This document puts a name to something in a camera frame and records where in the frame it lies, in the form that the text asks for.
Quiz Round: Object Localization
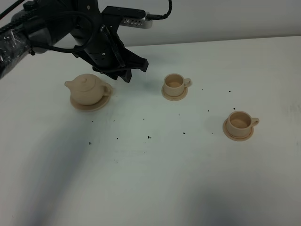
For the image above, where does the near beige teacup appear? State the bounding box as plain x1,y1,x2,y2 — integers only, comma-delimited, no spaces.
226,111,260,138

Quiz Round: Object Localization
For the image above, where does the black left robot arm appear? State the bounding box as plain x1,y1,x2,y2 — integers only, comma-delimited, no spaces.
0,0,149,82

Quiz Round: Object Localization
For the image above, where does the near beige cup saucer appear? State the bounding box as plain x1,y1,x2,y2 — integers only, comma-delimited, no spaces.
222,120,254,141

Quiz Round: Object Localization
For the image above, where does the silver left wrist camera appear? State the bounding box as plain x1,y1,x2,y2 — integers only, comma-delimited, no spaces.
101,6,154,30

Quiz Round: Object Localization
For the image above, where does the beige teacup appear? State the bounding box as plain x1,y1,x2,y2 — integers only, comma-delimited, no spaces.
226,111,260,138
163,73,192,97

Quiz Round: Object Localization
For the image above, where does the beige teapot saucer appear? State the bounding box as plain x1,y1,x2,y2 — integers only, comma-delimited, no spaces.
70,82,113,112

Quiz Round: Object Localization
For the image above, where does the far beige cup saucer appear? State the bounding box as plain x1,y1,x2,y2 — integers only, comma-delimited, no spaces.
161,86,188,101

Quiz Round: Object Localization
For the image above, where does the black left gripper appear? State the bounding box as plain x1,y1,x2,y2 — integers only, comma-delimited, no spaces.
73,24,149,83

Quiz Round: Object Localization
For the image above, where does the beige ceramic teapot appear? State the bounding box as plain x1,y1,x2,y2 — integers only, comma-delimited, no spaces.
64,74,112,105

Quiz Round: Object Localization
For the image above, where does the far beige teacup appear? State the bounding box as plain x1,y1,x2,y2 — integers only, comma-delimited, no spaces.
163,73,192,97

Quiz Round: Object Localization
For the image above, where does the beige cup saucer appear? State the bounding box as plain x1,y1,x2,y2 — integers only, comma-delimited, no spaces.
161,86,188,101
222,120,254,141

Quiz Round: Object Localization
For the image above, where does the black braided left cable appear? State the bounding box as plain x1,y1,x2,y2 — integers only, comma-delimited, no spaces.
0,0,173,55

